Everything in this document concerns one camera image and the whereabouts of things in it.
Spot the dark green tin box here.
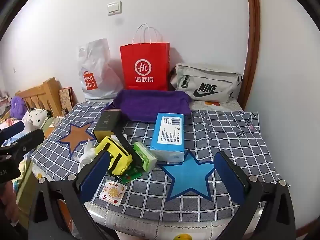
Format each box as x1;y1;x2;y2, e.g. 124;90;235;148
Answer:
93;109;123;143

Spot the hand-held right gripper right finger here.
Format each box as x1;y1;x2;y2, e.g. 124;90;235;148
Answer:
214;151;297;240

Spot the dark green sachet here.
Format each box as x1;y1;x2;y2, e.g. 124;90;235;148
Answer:
117;167;144;184

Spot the purple towel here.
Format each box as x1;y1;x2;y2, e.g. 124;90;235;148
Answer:
106;89;192;123

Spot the purple plush toy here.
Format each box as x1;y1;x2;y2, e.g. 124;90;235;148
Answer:
10;96;27;118

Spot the white plastic shopping bag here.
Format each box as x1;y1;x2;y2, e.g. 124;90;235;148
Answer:
77;39;124;100

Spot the grey checked tablecloth with stars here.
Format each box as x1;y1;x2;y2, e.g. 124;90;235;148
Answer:
31;100;290;212

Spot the white wall light switch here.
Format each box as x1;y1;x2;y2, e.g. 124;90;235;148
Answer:
107;1;122;16

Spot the fruit print sachet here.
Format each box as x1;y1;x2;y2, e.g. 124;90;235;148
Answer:
99;179;127;205

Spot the grey waist bag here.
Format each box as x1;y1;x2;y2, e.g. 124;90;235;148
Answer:
170;62;243;103

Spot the brown wooden door frame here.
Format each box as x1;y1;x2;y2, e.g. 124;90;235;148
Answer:
245;0;261;110

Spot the wooden headboard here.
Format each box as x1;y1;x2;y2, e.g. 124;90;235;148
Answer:
15;77;63;117

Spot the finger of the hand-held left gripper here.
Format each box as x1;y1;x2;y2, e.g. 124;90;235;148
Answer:
0;121;25;140
0;129;45;159

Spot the yellow small pouch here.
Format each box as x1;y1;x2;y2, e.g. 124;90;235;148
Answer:
95;135;134;176

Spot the blue tissue pack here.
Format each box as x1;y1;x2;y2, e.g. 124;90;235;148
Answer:
150;112;185;162

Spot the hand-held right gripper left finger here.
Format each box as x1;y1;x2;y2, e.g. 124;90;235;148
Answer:
29;150;111;240

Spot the polka dot pillow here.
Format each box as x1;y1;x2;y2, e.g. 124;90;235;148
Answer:
21;107;52;128

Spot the green tissue packet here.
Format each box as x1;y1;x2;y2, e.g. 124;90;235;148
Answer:
133;141;158;173

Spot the white fruit print table cover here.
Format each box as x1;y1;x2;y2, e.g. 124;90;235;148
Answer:
32;97;292;240

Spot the patterned brown book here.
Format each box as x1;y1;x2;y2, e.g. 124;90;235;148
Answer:
59;87;75;115

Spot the red paper bag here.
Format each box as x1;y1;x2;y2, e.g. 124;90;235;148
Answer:
119;24;171;92

